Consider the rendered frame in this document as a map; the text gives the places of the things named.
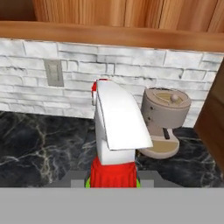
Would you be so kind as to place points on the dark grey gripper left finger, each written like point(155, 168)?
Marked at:
point(76, 177)

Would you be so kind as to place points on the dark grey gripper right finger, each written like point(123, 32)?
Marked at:
point(148, 176)

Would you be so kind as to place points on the wooden tall cabinet side panel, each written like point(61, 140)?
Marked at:
point(212, 125)

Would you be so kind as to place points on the beige coffee machine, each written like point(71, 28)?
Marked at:
point(166, 116)

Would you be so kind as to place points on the grey wall switch plate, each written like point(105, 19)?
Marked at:
point(54, 73)

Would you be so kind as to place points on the wooden wall cabinet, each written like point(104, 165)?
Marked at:
point(116, 17)

